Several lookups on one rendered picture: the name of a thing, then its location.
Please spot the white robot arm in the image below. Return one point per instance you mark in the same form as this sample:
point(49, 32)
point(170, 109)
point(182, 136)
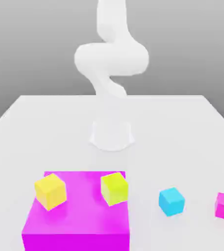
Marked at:
point(111, 58)

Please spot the large magenta box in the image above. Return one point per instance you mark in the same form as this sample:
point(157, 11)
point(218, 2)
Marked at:
point(80, 219)

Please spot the small cyan cube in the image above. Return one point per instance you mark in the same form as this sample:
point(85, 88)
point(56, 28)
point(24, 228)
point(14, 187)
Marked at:
point(171, 202)

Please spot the small yellow cube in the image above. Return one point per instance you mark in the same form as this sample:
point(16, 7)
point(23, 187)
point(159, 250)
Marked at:
point(51, 192)

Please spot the small lime cube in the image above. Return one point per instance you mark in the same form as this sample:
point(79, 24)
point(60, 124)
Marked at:
point(114, 188)

